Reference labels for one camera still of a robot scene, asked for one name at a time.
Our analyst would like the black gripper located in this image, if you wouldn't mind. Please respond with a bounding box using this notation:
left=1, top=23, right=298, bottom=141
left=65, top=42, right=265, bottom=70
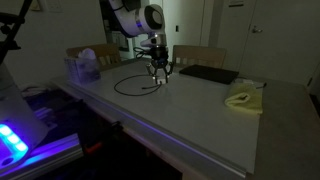
left=146, top=45, right=175, bottom=83

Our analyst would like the black charger cable white plug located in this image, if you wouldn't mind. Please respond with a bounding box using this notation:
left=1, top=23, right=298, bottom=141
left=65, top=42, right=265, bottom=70
left=113, top=73, right=168, bottom=97

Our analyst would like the wooden chair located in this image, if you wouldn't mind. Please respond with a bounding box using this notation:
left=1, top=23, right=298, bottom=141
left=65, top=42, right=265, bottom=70
left=172, top=44, right=228, bottom=69
left=65, top=43, right=123, bottom=72

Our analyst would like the black laptop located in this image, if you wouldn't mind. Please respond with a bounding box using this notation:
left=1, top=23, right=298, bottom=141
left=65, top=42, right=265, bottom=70
left=179, top=64, right=240, bottom=85

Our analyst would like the white kitchen cabinet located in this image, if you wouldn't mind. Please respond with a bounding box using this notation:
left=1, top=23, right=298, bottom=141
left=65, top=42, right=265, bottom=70
left=111, top=31, right=138, bottom=61

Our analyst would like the white board mat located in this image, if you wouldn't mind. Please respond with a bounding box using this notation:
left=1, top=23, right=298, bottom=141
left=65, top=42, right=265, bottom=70
left=66, top=59, right=268, bottom=177

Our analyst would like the white tissue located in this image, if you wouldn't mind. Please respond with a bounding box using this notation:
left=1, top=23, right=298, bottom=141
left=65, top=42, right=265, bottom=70
left=79, top=47, right=98, bottom=61

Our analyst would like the marbled grey tissue box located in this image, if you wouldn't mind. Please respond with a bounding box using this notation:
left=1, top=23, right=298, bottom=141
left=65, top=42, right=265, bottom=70
left=64, top=55, right=102, bottom=86

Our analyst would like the yellow cloth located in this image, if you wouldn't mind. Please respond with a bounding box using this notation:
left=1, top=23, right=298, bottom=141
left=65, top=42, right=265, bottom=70
left=224, top=83, right=264, bottom=116

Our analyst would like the red clamp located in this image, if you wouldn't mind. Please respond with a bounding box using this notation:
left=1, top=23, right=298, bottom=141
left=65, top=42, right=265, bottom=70
left=83, top=141, right=103, bottom=155

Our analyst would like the white room door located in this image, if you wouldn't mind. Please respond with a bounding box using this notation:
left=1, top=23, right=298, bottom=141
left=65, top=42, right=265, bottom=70
left=240, top=0, right=320, bottom=86

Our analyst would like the blue lit white device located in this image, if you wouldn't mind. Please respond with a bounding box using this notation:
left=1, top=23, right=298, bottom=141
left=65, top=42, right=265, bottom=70
left=0, top=122, right=31, bottom=168

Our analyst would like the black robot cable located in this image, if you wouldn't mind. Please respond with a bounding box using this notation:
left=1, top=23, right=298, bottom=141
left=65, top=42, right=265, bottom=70
left=132, top=46, right=153, bottom=61

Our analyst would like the wall sign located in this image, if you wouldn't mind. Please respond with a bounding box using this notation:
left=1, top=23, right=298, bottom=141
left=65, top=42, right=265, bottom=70
left=228, top=0, right=245, bottom=8

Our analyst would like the metal door handle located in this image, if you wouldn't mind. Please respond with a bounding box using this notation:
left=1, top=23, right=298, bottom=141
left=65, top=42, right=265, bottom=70
left=251, top=25, right=264, bottom=35

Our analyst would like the aluminium frame rail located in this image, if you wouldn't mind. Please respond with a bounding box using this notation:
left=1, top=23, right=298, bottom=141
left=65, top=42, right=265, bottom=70
left=0, top=132, right=84, bottom=180

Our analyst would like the black camera stand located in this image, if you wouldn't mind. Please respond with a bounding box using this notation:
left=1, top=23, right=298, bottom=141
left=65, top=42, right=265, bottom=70
left=0, top=12, right=26, bottom=51

